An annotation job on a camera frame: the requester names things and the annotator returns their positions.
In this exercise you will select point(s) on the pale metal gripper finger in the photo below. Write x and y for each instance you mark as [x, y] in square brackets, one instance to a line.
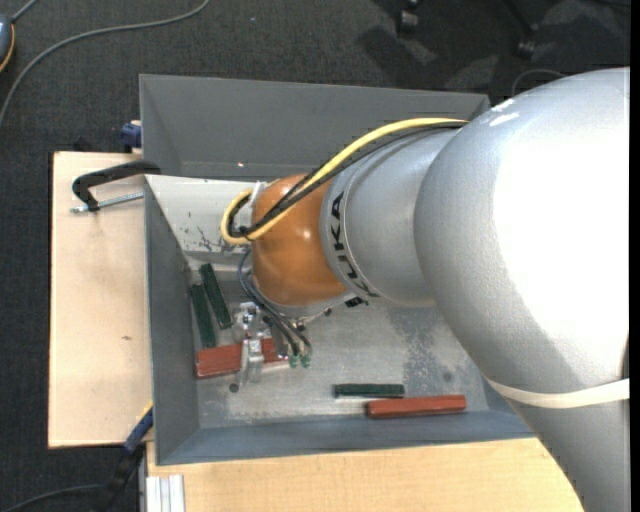
[255, 367]
[244, 365]

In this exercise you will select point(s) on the red-brown flat block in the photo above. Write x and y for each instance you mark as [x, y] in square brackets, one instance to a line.
[415, 406]
[217, 361]

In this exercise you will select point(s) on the dark green flat block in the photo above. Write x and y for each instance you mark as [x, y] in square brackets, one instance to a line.
[204, 317]
[216, 295]
[370, 390]

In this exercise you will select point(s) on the grey metal bin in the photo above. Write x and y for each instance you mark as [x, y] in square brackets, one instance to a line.
[350, 350]

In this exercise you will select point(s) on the pale wood board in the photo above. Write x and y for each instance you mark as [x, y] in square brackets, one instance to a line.
[97, 310]

